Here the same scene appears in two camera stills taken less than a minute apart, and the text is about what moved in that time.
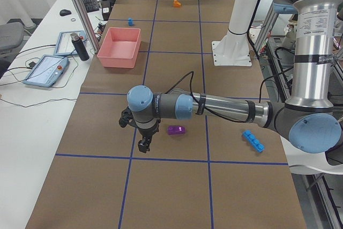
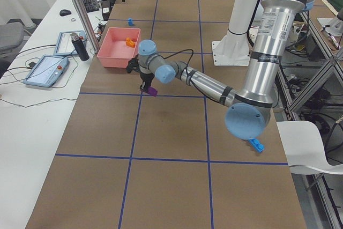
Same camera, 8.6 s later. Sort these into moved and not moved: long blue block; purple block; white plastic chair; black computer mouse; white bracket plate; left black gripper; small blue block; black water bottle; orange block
Moved: purple block; left black gripper; orange block
Not moved: white bracket plate; long blue block; black computer mouse; black water bottle; small blue block; white plastic chair
